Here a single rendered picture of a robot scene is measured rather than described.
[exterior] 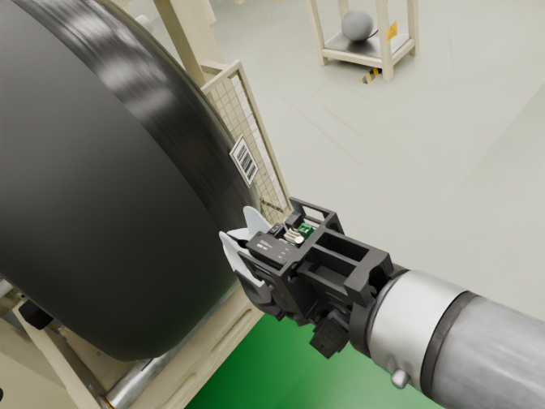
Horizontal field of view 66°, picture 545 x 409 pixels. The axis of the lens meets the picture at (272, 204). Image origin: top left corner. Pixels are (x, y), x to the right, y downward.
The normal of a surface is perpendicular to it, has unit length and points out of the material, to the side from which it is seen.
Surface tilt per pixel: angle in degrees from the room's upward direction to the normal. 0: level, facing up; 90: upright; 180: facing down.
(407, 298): 8
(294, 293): 83
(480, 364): 31
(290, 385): 0
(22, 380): 90
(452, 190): 0
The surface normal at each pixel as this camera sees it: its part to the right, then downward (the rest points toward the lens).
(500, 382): -0.64, -0.25
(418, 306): -0.44, -0.60
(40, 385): 0.72, 0.35
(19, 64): 0.19, -0.34
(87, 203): 0.51, 0.01
